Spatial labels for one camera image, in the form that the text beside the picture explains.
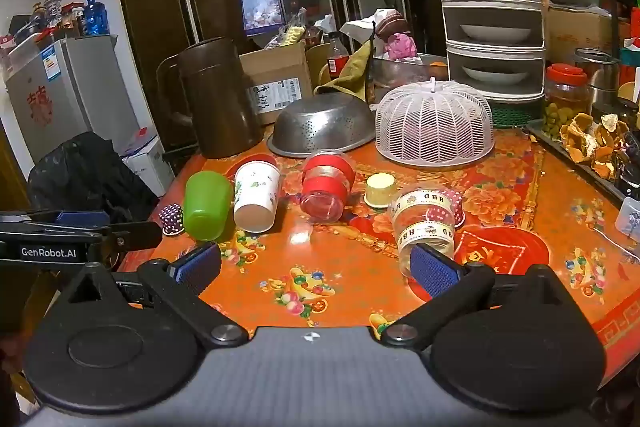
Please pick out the clear cup with ribbon bands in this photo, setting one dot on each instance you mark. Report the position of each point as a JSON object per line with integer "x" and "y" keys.
{"x": 422, "y": 219}

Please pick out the red polka-dot paper cup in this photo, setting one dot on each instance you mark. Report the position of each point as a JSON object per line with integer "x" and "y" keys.
{"x": 457, "y": 207}

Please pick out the brown plastic pitcher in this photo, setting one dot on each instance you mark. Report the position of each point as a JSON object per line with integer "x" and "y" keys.
{"x": 220, "y": 102}

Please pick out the metal colander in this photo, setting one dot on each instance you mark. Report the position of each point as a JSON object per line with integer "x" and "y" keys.
{"x": 325, "y": 124}

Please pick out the green plastic basket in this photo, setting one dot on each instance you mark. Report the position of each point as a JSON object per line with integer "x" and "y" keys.
{"x": 517, "y": 114}

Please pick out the clear cup with red bands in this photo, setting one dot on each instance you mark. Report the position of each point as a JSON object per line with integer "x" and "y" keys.
{"x": 325, "y": 187}

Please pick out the cardboard box with label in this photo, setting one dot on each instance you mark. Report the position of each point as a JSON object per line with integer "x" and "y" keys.
{"x": 280, "y": 77}

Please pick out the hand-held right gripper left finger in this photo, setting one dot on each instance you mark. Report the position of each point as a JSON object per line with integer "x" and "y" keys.
{"x": 197, "y": 264}

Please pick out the grey refrigerator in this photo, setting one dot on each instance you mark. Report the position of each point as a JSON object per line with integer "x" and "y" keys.
{"x": 65, "y": 102}

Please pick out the glass jar with red lid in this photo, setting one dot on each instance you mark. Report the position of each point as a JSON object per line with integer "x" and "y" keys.
{"x": 566, "y": 102}

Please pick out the black tray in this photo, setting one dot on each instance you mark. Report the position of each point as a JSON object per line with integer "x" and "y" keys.
{"x": 575, "y": 169}

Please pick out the metal basin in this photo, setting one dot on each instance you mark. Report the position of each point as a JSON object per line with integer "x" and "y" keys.
{"x": 405, "y": 74}

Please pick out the white tiered dish rack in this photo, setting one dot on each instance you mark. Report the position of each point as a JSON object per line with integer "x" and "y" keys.
{"x": 492, "y": 9}

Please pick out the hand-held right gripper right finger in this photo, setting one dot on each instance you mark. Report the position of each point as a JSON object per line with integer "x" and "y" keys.
{"x": 435, "y": 272}

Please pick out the clear plastic container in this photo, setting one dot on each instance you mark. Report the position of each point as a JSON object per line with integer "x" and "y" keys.
{"x": 629, "y": 217}

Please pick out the red floral tablecloth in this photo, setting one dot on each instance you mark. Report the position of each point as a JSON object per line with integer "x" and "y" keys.
{"x": 350, "y": 252}

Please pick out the white printed paper cup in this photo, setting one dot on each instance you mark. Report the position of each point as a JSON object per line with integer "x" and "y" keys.
{"x": 256, "y": 199}

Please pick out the small yellow cup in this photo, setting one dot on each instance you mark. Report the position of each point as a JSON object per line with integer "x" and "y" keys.
{"x": 380, "y": 191}

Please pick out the black bag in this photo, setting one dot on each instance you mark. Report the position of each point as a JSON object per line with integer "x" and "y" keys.
{"x": 85, "y": 177}

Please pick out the blue plastic bottle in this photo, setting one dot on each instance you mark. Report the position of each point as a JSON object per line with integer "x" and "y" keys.
{"x": 96, "y": 16}

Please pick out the white carton box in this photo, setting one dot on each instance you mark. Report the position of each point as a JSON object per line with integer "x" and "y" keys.
{"x": 147, "y": 159}

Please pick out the pink cloth bundle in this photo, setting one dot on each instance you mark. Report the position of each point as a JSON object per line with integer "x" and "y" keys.
{"x": 400, "y": 47}

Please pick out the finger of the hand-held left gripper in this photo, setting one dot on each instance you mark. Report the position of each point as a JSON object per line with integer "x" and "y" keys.
{"x": 82, "y": 218}
{"x": 132, "y": 235}

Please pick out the dried orange peels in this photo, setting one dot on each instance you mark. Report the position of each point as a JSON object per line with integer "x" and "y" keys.
{"x": 590, "y": 142}

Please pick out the purple polka-dot paper cup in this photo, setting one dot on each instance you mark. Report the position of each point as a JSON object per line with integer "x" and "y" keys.
{"x": 171, "y": 219}

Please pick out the soda bottle with red label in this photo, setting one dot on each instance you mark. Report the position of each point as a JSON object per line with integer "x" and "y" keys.
{"x": 337, "y": 57}

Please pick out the green plastic cup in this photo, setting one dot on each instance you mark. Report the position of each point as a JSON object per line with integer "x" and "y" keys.
{"x": 206, "y": 207}

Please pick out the white plastic food cover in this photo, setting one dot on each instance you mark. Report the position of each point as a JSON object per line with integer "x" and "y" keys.
{"x": 435, "y": 124}

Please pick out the olive green cloth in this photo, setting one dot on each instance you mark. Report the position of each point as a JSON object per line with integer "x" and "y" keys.
{"x": 350, "y": 72}

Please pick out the steel pot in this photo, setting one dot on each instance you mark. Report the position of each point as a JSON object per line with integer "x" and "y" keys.
{"x": 597, "y": 72}

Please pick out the plain cardboard box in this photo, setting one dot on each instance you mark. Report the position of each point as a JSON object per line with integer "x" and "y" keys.
{"x": 575, "y": 32}

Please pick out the white plate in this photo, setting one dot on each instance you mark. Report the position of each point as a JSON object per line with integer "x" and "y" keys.
{"x": 495, "y": 33}
{"x": 495, "y": 75}

